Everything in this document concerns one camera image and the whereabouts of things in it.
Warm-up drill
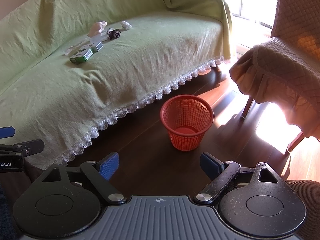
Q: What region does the beige quilted covered chair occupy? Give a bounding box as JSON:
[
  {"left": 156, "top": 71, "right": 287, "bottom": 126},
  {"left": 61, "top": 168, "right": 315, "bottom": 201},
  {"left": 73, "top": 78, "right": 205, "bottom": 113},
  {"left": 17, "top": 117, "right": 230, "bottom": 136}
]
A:
[{"left": 229, "top": 0, "right": 319, "bottom": 153}]

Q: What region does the white plastic spoon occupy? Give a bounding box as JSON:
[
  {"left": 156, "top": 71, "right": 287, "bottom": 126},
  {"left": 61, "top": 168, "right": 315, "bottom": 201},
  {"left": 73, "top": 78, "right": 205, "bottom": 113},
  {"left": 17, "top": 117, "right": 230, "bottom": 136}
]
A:
[{"left": 65, "top": 46, "right": 79, "bottom": 56}]

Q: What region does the red plastic mesh basket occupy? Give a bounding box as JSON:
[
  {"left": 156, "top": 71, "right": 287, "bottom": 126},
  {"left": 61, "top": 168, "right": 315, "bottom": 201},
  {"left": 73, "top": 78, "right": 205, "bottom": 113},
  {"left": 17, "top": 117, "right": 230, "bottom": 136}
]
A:
[{"left": 160, "top": 94, "right": 214, "bottom": 151}]

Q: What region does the white green medicine box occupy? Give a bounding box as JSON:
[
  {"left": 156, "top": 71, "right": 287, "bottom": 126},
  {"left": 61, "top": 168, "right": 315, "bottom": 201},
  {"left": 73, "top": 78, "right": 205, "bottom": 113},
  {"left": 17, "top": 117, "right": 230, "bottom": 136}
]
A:
[{"left": 88, "top": 41, "right": 103, "bottom": 53}]

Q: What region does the dark purple scrunchie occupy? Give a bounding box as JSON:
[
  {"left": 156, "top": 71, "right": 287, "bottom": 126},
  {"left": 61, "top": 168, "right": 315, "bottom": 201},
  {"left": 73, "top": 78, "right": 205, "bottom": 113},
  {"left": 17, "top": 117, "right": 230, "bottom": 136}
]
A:
[{"left": 106, "top": 29, "right": 121, "bottom": 40}]

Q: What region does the white tissue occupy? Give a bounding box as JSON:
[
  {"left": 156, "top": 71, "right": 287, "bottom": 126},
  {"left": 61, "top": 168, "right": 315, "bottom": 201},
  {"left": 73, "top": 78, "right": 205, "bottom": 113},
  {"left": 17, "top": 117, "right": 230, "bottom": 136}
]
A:
[{"left": 120, "top": 21, "right": 132, "bottom": 30}]

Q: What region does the clear plastic case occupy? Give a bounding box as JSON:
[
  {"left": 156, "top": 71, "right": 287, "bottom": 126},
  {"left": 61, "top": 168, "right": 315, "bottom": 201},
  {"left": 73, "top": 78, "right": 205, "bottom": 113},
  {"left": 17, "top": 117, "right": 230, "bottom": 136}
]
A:
[{"left": 87, "top": 33, "right": 110, "bottom": 45}]

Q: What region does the cream knitted cloth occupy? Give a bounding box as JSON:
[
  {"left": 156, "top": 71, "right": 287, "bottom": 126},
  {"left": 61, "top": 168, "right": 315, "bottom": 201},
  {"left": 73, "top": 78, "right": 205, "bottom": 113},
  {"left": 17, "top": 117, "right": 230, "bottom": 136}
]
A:
[{"left": 87, "top": 21, "right": 107, "bottom": 37}]

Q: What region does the green covered sofa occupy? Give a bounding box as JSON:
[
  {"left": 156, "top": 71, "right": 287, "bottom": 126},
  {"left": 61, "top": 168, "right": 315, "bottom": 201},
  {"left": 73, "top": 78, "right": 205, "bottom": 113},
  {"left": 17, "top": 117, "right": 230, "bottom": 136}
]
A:
[{"left": 1, "top": 0, "right": 232, "bottom": 169}]

